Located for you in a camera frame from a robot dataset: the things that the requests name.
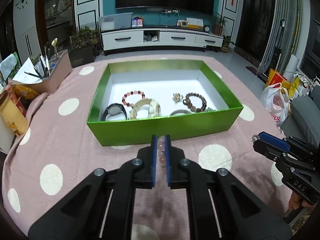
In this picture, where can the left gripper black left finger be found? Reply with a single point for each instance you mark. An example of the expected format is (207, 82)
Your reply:
(154, 157)

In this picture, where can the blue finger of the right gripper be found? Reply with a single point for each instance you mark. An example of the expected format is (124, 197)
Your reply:
(269, 151)
(274, 141)

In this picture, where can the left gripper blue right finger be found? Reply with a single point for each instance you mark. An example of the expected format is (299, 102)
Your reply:
(167, 146)

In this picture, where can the silver wire bangle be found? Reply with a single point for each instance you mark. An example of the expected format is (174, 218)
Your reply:
(180, 112)

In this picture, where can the person's right hand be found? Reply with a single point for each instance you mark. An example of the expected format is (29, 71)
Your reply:
(295, 202)

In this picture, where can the white plastic shopping bag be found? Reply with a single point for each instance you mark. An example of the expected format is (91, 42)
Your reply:
(275, 99)

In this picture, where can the green cardboard box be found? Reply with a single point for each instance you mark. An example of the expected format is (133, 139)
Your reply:
(150, 90)

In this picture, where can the black wrist watch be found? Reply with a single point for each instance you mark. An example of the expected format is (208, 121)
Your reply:
(113, 110)

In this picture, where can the white tv cabinet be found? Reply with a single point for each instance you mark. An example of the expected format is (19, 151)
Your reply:
(159, 38)

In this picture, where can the small plant by cabinet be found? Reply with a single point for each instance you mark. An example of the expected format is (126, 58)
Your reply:
(226, 43)

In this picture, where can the pink polka dot tablecloth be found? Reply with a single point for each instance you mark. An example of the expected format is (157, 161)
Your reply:
(59, 150)

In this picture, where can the pink desk organizer box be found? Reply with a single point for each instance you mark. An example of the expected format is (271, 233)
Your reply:
(51, 83)

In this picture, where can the potted green plant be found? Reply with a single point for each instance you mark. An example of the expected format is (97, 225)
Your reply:
(85, 46)

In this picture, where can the clear plastic storage bin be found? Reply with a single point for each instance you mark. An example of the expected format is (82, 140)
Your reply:
(116, 21)

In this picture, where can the yellow bottle with brown cap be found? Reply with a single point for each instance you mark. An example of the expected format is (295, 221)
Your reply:
(13, 117)

